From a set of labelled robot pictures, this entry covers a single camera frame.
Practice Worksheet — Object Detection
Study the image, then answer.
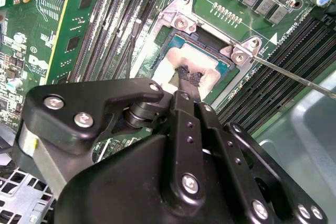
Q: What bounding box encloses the thin wire locking lever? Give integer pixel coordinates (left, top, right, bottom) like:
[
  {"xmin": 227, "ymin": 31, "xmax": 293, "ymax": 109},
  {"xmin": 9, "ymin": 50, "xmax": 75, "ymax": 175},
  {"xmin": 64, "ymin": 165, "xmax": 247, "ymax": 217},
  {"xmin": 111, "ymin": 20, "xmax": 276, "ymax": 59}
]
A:
[{"xmin": 195, "ymin": 20, "xmax": 336, "ymax": 98}]

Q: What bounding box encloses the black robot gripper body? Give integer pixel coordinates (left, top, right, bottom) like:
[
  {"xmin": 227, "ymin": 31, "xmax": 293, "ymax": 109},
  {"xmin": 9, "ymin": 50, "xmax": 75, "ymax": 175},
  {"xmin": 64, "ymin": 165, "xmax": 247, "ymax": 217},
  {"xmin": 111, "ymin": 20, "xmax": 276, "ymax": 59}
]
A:
[{"xmin": 54, "ymin": 134, "xmax": 237, "ymax": 224}]

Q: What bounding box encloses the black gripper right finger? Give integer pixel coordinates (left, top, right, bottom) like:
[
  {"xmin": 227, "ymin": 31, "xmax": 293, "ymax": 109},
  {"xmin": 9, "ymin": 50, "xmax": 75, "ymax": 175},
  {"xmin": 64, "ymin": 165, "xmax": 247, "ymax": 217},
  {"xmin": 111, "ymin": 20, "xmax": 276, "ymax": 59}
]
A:
[{"xmin": 189, "ymin": 71, "xmax": 329, "ymax": 224}]

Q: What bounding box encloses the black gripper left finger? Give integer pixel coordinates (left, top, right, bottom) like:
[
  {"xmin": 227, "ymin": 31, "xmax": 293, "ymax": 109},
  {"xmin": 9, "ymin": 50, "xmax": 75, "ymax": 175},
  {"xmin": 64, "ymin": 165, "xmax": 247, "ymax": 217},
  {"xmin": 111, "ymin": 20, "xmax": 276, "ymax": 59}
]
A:
[{"xmin": 12, "ymin": 65, "xmax": 208, "ymax": 210}]

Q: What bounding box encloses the silver square CPU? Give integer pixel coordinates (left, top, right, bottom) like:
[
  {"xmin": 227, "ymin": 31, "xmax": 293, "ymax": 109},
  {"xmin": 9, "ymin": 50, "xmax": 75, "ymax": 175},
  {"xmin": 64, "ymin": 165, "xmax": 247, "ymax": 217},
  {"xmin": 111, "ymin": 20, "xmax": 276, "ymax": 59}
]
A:
[{"xmin": 152, "ymin": 35, "xmax": 233, "ymax": 99}]

